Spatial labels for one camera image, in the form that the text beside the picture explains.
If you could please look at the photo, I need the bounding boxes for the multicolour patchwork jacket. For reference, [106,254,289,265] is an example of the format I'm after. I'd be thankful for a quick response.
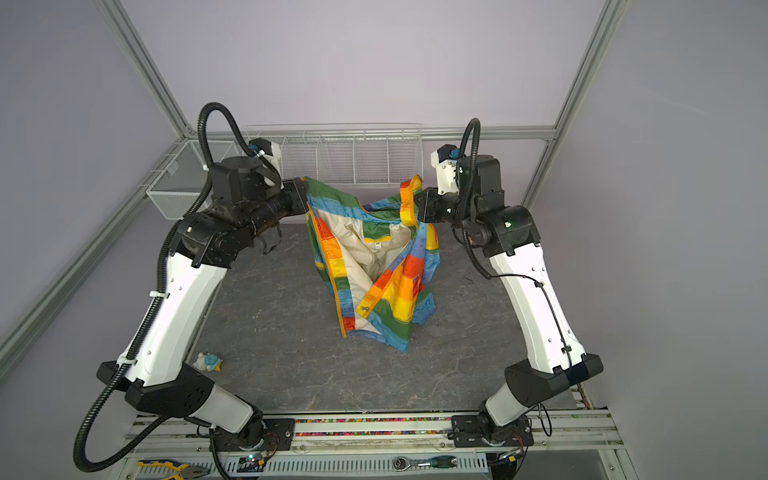
[306,176,440,352]

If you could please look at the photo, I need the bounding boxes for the long white wire basket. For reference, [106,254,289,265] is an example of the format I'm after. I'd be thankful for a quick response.
[244,123,424,187]

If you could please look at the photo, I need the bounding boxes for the small white mesh basket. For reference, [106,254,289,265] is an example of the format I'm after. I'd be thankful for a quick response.
[147,140,207,220]

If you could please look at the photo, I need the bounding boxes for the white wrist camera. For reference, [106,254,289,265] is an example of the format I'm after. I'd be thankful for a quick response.
[248,137,282,174]
[430,144,460,195]

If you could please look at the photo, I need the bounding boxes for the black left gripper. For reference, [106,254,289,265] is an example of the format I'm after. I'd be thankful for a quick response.
[243,177,311,240]

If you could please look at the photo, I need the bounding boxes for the green handled ratchet wrench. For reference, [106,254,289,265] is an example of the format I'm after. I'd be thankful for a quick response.
[392,455,458,472]

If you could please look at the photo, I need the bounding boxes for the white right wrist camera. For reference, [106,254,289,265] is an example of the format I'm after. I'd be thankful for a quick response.
[430,144,460,195]

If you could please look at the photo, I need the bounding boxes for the green circuit board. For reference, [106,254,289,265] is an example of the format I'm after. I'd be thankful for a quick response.
[236,456,266,473]

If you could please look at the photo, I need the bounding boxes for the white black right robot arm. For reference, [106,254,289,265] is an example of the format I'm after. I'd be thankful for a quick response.
[416,144,604,447]

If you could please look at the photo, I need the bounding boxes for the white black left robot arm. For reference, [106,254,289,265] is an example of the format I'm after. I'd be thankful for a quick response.
[97,147,307,444]

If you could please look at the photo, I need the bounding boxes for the yellow handled pliers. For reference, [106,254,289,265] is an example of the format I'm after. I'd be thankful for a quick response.
[137,459,210,480]

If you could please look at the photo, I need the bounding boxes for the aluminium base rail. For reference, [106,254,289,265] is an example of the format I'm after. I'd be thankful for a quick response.
[109,409,637,479]

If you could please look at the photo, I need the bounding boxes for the white teal small toy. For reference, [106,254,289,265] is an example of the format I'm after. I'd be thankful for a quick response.
[192,352,223,372]

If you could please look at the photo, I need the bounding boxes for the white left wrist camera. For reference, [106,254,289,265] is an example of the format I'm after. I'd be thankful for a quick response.
[248,137,282,174]

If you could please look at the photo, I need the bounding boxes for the black corrugated left cable conduit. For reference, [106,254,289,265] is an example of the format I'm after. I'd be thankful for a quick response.
[73,287,172,473]

